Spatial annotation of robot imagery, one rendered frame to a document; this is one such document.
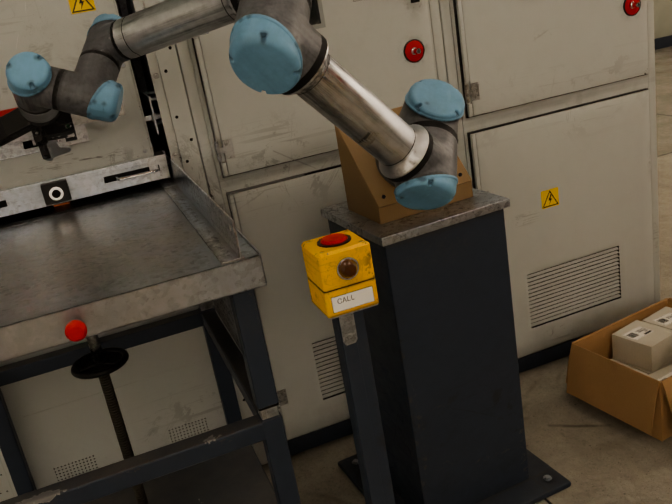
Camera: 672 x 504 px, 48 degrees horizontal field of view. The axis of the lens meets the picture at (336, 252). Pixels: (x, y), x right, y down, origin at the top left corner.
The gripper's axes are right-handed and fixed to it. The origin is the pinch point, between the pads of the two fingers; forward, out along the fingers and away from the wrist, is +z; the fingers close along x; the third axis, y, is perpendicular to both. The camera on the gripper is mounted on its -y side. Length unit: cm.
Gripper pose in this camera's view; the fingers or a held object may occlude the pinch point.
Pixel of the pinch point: (43, 147)
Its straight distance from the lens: 175.3
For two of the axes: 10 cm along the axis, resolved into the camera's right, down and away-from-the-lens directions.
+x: -3.2, -9.3, 1.6
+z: -2.2, 2.4, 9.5
